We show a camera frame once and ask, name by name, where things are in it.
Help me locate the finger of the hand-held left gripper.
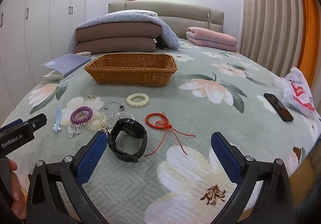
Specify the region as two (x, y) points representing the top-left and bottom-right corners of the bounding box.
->
(0, 118), (24, 131)
(23, 113), (48, 132)

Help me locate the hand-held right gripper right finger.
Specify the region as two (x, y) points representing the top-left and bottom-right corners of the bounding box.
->
(211, 132), (295, 224)

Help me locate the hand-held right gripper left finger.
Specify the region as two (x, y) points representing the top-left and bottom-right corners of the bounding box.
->
(26, 131), (108, 224)

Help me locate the black hair tie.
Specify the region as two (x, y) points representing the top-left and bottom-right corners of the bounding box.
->
(107, 118), (147, 163)

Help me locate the clear spiral hair tie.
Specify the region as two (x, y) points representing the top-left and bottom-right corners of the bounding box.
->
(86, 113), (108, 131)

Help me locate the silver metal clip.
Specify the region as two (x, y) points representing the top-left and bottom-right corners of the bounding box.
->
(68, 124), (82, 138)

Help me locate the purple spiral hair tie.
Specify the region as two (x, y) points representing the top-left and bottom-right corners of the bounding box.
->
(70, 106), (93, 125)

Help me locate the red cord bracelet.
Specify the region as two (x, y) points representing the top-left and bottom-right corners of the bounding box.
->
(145, 112), (196, 157)

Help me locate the brown wicker basket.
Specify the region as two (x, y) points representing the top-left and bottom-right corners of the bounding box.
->
(84, 53), (178, 87)

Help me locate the person's left hand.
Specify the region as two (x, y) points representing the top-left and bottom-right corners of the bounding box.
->
(7, 159), (27, 220)

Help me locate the blue hair clip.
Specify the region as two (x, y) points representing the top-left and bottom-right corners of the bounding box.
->
(53, 108), (62, 132)

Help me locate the thin silver bangle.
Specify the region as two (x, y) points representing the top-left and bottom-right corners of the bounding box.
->
(100, 102), (126, 114)

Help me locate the blue notebook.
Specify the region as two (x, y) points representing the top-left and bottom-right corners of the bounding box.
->
(41, 53), (92, 79)

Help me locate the black phone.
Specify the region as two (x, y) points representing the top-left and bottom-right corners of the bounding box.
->
(264, 93), (294, 122)

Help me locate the white plastic bag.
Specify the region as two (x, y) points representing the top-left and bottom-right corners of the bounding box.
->
(274, 67), (317, 119)

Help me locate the brown folded cushion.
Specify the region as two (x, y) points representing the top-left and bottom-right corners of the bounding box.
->
(76, 22), (162, 42)
(74, 38), (157, 54)

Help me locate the white wardrobe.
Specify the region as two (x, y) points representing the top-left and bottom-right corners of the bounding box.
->
(0, 0), (91, 124)

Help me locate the pink folded blanket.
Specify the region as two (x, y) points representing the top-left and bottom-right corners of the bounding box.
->
(186, 27), (238, 52)

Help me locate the blue floral blanket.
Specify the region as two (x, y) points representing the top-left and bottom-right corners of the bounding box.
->
(66, 11), (181, 54)

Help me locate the beige curtain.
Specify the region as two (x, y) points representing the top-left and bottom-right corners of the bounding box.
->
(239, 0), (311, 84)

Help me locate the beige padded headboard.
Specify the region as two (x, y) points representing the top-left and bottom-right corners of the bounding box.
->
(108, 1), (225, 39)

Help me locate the orange curtain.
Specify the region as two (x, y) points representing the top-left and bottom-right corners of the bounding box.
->
(297, 0), (321, 89)

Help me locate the white pillow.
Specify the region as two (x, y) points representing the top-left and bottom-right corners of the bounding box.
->
(107, 10), (159, 18)

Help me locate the clear beaded bracelet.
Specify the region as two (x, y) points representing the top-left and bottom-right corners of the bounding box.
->
(105, 111), (133, 126)

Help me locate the cream spiral hair tie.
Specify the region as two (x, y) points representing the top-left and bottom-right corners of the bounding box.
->
(126, 93), (150, 107)

